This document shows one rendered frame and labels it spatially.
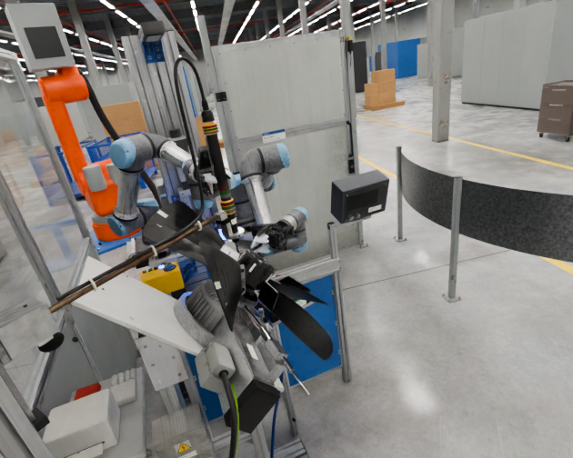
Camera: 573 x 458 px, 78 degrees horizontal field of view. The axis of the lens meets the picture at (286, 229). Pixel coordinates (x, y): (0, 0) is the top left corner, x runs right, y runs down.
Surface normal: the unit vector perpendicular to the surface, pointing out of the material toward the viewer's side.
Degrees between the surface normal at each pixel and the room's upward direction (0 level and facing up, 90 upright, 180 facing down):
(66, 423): 0
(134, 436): 0
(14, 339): 90
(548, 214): 90
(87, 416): 0
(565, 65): 90
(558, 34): 90
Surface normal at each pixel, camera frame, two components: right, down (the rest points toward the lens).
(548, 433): -0.15, -0.90
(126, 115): 0.17, 0.39
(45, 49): 0.62, 0.24
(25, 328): 0.82, 0.12
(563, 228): -0.67, 0.39
